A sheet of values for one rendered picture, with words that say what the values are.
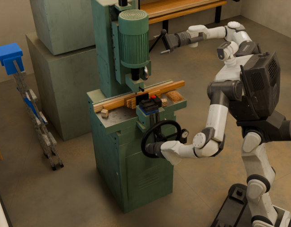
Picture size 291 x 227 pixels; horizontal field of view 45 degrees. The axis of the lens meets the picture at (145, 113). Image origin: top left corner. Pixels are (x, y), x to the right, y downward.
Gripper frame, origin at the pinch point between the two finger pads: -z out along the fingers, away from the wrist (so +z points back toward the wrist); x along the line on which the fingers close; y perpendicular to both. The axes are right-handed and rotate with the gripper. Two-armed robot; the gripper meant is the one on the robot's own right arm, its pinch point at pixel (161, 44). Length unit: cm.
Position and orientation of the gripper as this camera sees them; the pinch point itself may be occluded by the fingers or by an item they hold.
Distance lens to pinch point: 219.3
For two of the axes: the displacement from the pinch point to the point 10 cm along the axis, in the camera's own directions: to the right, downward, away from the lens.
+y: -3.0, 2.6, 9.2
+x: 3.7, 9.2, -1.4
